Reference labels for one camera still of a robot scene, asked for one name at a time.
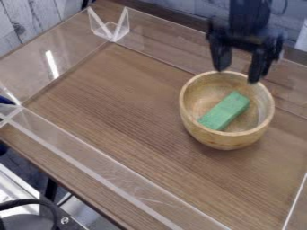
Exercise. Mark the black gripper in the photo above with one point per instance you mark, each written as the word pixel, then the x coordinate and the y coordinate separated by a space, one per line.
pixel 247 31

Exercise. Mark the green rectangular block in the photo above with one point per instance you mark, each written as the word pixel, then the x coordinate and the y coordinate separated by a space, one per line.
pixel 225 111

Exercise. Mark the light wooden bowl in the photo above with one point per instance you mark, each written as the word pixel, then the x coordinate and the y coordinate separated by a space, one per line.
pixel 201 93

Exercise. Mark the clear acrylic front barrier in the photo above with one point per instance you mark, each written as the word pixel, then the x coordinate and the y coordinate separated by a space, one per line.
pixel 124 140

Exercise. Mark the blue object at left edge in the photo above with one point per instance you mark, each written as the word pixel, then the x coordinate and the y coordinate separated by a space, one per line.
pixel 5 101

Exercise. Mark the black metal table leg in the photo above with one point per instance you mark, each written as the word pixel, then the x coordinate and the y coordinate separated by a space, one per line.
pixel 62 220

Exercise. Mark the clear acrylic corner bracket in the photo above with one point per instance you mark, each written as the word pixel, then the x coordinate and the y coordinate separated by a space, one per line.
pixel 110 31

